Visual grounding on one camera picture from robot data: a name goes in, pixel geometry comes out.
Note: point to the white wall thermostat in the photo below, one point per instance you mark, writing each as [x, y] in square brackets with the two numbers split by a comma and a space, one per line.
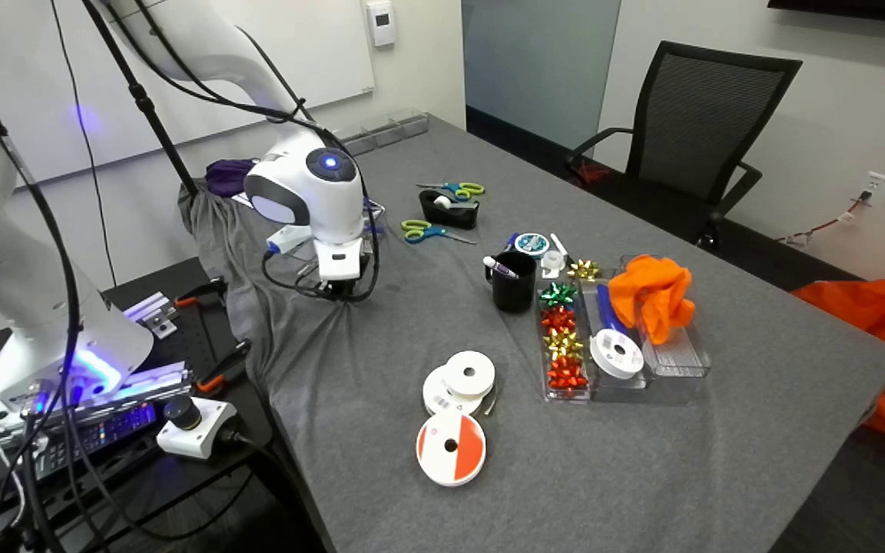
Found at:
[382, 19]

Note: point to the white marker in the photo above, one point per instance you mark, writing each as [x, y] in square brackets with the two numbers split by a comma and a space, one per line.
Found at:
[496, 268]

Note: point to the white wall outlet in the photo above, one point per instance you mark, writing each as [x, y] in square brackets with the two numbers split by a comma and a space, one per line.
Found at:
[878, 186]

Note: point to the gold gift bow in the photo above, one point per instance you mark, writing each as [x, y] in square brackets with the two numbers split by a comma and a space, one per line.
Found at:
[584, 272]
[566, 345]

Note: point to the red gift bow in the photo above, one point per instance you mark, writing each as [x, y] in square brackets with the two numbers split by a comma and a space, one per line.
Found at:
[559, 322]
[566, 375]

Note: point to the black wall television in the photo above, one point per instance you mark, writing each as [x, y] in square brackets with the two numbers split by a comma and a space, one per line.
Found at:
[852, 7]

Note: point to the black mesh office chair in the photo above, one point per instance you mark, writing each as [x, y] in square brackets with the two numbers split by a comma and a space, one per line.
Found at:
[706, 111]

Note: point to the colourful candy bag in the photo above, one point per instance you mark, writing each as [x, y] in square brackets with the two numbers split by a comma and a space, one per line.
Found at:
[676, 357]

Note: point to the green blue scissors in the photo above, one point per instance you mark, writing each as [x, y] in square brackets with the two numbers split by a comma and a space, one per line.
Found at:
[415, 230]
[463, 193]

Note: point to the whiteboard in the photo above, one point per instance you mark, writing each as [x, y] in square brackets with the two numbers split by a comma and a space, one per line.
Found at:
[345, 52]

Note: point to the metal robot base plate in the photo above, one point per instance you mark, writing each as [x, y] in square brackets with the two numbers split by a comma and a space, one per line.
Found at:
[123, 394]

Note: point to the orange cloth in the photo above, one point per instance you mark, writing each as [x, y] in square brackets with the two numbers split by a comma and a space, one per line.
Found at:
[653, 296]

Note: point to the red white ribbon spool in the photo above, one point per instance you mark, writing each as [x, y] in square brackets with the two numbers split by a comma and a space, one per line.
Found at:
[448, 449]

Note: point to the blue ribbon spool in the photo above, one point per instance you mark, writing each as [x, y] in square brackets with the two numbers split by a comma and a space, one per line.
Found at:
[529, 245]

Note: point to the silver metal bracket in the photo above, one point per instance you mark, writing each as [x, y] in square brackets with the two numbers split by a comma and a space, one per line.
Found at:
[151, 313]

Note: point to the black mug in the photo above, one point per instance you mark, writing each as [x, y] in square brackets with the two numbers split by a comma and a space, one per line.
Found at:
[513, 291]

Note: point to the white emergency stop box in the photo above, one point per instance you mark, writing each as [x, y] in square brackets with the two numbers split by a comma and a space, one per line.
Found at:
[190, 432]

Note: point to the black stand pole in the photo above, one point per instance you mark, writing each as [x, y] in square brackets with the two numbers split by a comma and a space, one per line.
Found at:
[156, 125]

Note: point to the green gift bow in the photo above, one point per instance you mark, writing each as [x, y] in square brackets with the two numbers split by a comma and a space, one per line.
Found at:
[558, 292]

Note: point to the grey tablecloth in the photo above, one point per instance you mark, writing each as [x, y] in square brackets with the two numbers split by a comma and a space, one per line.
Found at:
[669, 462]

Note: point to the black robot cart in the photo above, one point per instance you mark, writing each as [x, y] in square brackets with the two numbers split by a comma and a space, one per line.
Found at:
[156, 503]

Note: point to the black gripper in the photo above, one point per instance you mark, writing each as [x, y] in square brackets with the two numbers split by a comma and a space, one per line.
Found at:
[338, 286]

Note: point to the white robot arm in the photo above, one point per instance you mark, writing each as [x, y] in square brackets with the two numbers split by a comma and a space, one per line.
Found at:
[307, 195]

